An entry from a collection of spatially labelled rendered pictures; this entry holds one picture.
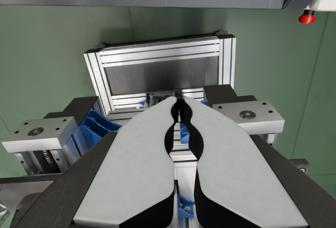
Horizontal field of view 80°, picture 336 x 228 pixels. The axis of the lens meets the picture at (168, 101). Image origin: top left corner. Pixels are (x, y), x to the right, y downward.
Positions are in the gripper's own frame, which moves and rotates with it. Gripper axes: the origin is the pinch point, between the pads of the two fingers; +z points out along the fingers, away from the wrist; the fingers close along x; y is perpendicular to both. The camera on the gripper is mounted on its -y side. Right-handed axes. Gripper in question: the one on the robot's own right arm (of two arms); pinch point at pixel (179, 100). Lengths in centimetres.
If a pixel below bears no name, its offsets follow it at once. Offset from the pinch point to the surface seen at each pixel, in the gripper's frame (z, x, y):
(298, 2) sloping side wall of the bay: 27.7, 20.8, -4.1
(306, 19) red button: 42, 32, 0
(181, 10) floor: 124, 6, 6
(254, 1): 28.8, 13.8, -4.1
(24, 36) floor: 124, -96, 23
